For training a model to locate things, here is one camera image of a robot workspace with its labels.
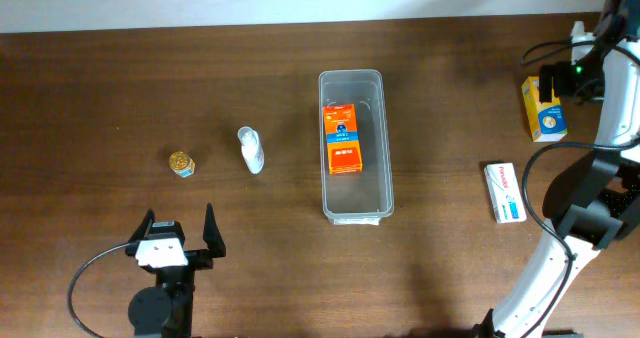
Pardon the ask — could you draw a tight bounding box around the orange medicine box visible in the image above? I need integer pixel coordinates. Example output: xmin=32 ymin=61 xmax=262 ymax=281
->
xmin=323 ymin=104 xmax=363 ymax=175

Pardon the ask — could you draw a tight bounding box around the small gold-lid jar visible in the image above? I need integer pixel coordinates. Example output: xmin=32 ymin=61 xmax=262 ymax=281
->
xmin=169 ymin=151 xmax=195 ymax=178

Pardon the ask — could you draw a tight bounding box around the yellow blue Woods box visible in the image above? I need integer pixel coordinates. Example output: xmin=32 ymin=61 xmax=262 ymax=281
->
xmin=521 ymin=76 xmax=568 ymax=143

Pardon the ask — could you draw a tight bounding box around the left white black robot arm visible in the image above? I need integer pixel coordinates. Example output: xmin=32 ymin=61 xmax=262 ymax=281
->
xmin=125 ymin=205 xmax=226 ymax=338

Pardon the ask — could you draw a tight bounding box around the white spray bottle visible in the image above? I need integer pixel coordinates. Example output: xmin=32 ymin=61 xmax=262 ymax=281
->
xmin=237 ymin=126 xmax=265 ymax=175

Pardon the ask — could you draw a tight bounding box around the clear plastic container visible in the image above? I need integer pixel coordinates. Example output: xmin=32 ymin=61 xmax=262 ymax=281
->
xmin=319 ymin=69 xmax=394 ymax=225

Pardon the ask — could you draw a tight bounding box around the white Panadol box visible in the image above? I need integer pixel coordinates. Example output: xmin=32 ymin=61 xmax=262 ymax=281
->
xmin=484 ymin=163 xmax=527 ymax=224

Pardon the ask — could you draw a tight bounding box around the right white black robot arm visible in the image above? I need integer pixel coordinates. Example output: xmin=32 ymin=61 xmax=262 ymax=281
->
xmin=471 ymin=0 xmax=639 ymax=337

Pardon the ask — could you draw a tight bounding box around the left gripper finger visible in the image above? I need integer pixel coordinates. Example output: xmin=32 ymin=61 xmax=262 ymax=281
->
xmin=128 ymin=209 xmax=155 ymax=243
xmin=203 ymin=203 xmax=226 ymax=258

